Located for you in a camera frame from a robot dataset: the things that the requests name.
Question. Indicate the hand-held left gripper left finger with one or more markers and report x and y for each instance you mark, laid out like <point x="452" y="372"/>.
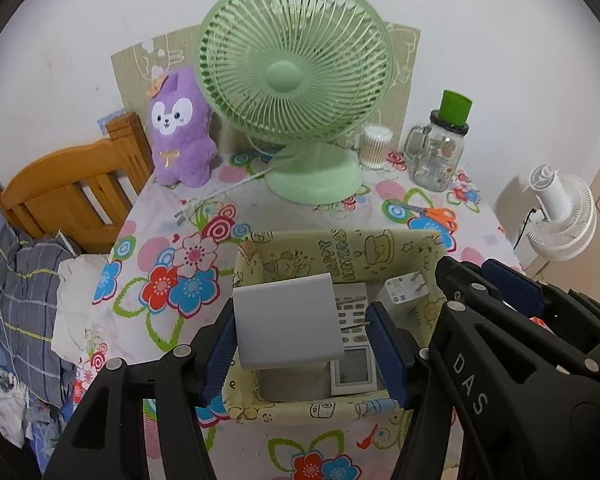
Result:
<point x="217" y="355"/>

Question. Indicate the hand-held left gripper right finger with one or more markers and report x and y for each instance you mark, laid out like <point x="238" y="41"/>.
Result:
<point x="385" y="355"/>

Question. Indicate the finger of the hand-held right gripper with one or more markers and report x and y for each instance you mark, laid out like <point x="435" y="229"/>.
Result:
<point x="510" y="285"/>
<point x="480" y="350"/>

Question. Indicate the white remote control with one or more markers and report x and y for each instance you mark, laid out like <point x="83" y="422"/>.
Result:
<point x="352" y="370"/>

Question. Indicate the small red object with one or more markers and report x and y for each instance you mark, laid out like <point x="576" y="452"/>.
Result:
<point x="539" y="321"/>

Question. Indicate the white box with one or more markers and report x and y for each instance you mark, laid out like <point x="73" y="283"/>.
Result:
<point x="285" y="325"/>

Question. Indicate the yellow printed storage box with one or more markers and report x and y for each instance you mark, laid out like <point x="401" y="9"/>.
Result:
<point x="350" y="255"/>

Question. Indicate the white charger plug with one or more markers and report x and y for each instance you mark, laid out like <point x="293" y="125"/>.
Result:
<point x="399" y="295"/>

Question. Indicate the white standing fan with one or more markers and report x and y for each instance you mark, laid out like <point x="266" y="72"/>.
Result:
<point x="565" y="230"/>

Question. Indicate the orange scissors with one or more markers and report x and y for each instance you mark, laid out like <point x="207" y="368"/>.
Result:
<point x="440" y="215"/>

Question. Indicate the glass mug jar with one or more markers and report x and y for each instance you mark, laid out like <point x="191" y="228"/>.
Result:
<point x="437" y="160"/>

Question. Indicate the floral tablecloth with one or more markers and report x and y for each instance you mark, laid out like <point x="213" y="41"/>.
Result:
<point x="145" y="230"/>

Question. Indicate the white pillow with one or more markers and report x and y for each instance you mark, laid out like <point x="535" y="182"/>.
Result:
<point x="75" y="300"/>

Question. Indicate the green plastic cup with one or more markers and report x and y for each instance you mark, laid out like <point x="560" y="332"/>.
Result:
<point x="455" y="106"/>

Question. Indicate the blue patterned cloth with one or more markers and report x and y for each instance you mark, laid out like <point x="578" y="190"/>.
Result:
<point x="47" y="435"/>

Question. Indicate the cotton swab jar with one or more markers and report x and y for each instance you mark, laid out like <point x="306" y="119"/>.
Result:
<point x="375" y="152"/>

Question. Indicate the grey plaid pillow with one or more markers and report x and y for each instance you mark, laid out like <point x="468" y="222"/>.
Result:
<point x="25" y="300"/>

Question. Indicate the purple plush toy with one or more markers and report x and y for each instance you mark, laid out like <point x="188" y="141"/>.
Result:
<point x="180" y="150"/>

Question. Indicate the white cloth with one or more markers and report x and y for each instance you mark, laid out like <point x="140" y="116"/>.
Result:
<point x="10" y="405"/>

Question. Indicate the wooden bed headboard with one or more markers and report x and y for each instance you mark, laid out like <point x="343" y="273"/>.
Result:
<point x="55" y="180"/>

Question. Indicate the green desk fan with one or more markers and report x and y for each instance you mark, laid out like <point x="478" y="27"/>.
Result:
<point x="285" y="80"/>

